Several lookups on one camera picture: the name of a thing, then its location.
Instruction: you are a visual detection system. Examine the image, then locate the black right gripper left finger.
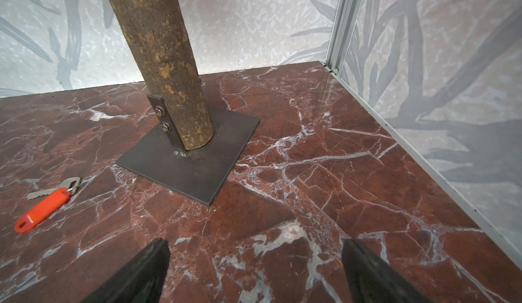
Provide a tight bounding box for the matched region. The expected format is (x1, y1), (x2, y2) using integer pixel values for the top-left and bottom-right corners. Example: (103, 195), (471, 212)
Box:
(83, 238), (171, 302)

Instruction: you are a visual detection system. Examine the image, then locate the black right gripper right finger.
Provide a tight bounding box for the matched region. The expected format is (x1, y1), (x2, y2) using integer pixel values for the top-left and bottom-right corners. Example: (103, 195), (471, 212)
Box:
(342, 239), (430, 303)

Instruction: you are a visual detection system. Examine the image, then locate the brown tree trunk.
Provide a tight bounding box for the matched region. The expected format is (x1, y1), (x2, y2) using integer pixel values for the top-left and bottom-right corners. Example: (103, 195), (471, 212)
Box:
(109, 0), (213, 150)

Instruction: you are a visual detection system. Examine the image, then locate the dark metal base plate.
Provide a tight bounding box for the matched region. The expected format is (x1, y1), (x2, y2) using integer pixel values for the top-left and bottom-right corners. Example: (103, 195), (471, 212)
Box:
(116, 107), (260, 206)

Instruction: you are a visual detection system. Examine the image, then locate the aluminium frame post right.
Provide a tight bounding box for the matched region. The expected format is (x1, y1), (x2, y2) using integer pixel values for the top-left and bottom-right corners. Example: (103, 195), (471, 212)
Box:
(325, 0), (362, 75)

